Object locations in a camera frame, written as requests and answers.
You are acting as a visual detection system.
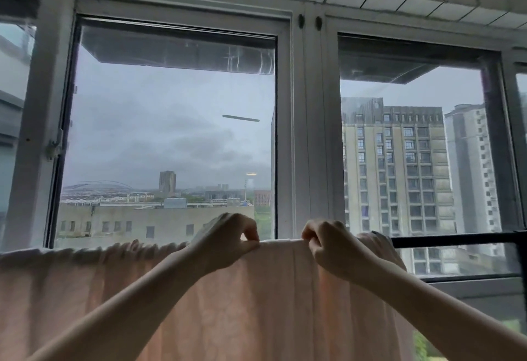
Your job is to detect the grey outside canopy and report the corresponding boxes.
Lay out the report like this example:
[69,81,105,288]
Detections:
[79,25,483,85]

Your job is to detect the white window frame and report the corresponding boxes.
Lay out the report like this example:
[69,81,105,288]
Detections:
[0,0,527,320]

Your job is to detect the low white building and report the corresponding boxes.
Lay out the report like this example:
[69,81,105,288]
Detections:
[55,203,257,249]

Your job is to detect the distant brown tower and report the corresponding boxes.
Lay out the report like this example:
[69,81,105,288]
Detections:
[159,170,177,198]

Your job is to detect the person's right hand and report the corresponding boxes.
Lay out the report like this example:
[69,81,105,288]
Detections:
[302,219,406,287]

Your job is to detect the black metal rod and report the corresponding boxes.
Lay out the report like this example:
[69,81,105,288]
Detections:
[390,231,527,249]

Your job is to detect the tall white apartment building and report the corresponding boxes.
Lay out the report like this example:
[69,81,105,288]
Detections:
[444,104,506,257]

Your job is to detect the person's left hand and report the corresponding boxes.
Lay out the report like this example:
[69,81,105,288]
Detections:
[187,212,260,277]

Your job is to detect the tall beige apartment building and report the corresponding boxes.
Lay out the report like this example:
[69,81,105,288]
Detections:
[341,97,457,276]

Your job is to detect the white window latch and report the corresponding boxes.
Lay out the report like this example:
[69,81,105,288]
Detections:
[45,128,64,162]

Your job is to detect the person's left forearm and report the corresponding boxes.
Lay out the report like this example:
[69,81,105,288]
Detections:
[25,243,211,361]

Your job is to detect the distant domed stadium roof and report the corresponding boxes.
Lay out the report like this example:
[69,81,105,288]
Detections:
[61,180,155,203]

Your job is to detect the pink cloth sheet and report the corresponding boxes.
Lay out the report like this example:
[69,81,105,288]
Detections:
[0,231,416,361]

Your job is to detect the dark lower railing bar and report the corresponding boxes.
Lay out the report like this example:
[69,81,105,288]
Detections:
[423,273,524,284]

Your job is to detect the person's right forearm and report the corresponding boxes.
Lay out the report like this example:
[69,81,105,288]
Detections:
[355,261,527,361]

